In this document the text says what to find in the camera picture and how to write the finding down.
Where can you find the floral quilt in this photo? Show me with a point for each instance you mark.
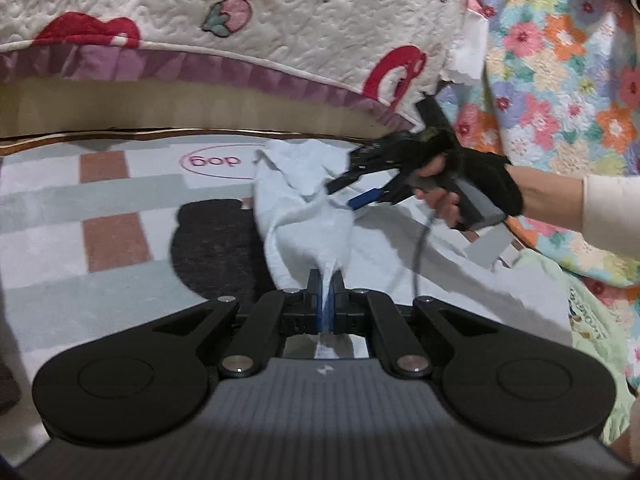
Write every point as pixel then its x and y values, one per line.
pixel 550 85

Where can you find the light green quilt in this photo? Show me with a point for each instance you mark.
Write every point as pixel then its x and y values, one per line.
pixel 590 320

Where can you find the person's right forearm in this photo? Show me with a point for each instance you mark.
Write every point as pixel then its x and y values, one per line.
pixel 550 200

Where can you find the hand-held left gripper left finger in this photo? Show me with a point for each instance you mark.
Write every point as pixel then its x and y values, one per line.
pixel 318 305

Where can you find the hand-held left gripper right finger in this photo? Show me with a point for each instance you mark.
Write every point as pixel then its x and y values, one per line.
pixel 338 305

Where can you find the checkered printed mat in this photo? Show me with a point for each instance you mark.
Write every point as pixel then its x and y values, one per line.
pixel 50 260

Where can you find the white lace cloth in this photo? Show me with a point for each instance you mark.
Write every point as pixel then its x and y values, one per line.
pixel 470 55

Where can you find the person's right hand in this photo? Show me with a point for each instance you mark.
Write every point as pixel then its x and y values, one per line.
pixel 492 175

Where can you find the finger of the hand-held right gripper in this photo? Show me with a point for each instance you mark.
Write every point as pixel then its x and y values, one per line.
pixel 350 180
pixel 362 200

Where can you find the white bear-printed quilt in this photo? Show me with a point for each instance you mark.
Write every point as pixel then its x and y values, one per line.
pixel 200 0

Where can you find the light blue t-shirt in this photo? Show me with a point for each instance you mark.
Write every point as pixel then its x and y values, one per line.
pixel 300 220

